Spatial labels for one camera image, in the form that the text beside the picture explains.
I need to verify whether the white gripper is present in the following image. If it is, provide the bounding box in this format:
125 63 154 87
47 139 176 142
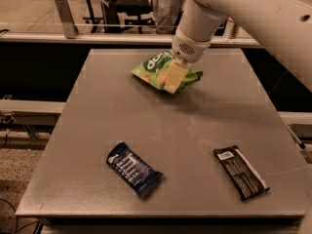
165 28 211 94

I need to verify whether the green rice chip bag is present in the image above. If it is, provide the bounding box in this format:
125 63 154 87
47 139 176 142
132 50 203 93

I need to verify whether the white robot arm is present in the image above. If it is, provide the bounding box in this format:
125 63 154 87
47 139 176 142
172 0 312 90

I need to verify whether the black rxbar chocolate bar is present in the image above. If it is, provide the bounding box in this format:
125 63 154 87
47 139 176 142
214 145 270 201

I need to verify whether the clear plastic water bottle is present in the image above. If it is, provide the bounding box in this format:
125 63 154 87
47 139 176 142
224 18 237 39

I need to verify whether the person in light trousers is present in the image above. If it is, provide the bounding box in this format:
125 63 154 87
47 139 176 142
153 0 185 34

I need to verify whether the blue snack bar wrapper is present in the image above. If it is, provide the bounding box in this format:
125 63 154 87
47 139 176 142
106 142 163 198

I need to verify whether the black desk frame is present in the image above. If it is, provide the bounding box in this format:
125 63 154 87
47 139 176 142
83 0 155 34

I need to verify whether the left metal bracket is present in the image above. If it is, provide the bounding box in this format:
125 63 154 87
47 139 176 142
55 0 78 39

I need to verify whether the grey side rail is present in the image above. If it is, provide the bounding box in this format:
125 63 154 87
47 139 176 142
0 99 65 126

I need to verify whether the metal guard rail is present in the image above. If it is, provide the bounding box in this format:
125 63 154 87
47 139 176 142
0 31 261 48

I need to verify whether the black floor cable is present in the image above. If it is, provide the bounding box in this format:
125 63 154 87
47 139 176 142
0 197 42 234

